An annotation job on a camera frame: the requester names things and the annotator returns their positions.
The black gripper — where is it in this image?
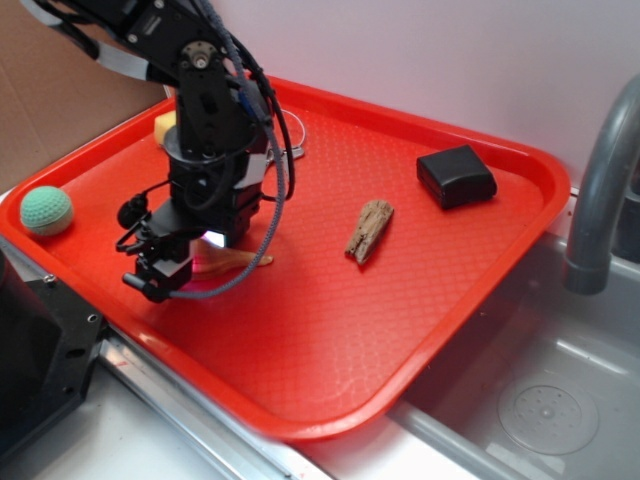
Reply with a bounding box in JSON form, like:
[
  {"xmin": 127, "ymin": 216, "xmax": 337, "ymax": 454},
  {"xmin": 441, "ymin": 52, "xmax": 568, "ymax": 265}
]
[{"xmin": 122, "ymin": 148, "xmax": 266, "ymax": 303}]

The brown spiral seashell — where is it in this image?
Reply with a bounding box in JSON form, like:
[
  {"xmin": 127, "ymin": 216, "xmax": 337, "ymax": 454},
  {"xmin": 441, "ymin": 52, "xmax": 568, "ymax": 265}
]
[{"xmin": 192, "ymin": 239, "xmax": 258, "ymax": 281}]

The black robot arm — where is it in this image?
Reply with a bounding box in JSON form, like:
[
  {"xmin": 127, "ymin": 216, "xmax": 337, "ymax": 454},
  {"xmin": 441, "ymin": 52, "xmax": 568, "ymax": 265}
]
[{"xmin": 25, "ymin": 1, "xmax": 275, "ymax": 303}]

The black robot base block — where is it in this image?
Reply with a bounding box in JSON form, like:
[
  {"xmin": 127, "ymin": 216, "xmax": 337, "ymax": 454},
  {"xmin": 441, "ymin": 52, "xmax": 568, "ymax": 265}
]
[{"xmin": 1, "ymin": 255, "xmax": 104, "ymax": 462}]

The green textured ball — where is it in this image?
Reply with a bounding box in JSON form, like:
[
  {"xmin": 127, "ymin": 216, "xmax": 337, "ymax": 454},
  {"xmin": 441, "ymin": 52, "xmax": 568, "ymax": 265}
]
[{"xmin": 19, "ymin": 186, "xmax": 74, "ymax": 236}]

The yellow sponge with grey pad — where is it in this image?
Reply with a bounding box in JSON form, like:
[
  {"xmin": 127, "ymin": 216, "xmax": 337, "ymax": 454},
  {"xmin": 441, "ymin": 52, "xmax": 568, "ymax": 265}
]
[{"xmin": 154, "ymin": 110, "xmax": 177, "ymax": 146}]

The silver single key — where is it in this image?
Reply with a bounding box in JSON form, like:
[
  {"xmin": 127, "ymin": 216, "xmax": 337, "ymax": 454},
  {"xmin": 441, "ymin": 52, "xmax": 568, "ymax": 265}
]
[{"xmin": 283, "ymin": 146, "xmax": 305, "ymax": 161}]

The brown cardboard panel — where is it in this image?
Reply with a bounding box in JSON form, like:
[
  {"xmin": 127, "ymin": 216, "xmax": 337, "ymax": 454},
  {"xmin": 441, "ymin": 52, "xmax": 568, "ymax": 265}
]
[{"xmin": 1, "ymin": 1, "xmax": 166, "ymax": 191}]

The piece of driftwood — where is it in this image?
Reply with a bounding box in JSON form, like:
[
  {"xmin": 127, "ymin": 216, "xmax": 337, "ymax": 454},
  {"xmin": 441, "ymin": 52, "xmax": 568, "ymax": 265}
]
[{"xmin": 344, "ymin": 199, "xmax": 394, "ymax": 266}]

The red plastic tray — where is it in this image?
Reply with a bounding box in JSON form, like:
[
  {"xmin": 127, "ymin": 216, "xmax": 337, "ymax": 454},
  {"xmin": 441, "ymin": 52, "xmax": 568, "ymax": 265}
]
[{"xmin": 1, "ymin": 79, "xmax": 570, "ymax": 442}]

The black plastic box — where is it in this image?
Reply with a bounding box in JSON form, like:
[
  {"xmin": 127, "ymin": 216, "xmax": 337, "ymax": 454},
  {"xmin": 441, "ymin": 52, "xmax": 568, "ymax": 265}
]
[{"xmin": 416, "ymin": 145, "xmax": 498, "ymax": 210}]

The grey plastic sink basin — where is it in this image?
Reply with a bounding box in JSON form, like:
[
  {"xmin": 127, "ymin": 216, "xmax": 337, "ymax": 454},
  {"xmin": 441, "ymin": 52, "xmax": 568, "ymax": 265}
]
[{"xmin": 390, "ymin": 235, "xmax": 639, "ymax": 479}]

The grey sink faucet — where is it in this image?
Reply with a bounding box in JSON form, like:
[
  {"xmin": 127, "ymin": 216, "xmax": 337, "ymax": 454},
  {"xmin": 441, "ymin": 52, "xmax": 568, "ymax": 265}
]
[{"xmin": 562, "ymin": 76, "xmax": 639, "ymax": 295}]

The grey braided cable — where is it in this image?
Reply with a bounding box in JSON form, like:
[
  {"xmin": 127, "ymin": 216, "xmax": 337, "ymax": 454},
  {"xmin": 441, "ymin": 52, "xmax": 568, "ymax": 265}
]
[{"xmin": 169, "ymin": 0, "xmax": 297, "ymax": 301}]

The aluminium rail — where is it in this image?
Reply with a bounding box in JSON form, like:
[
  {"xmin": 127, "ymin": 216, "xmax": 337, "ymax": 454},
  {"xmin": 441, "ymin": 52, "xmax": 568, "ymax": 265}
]
[{"xmin": 0, "ymin": 234, "xmax": 306, "ymax": 480}]

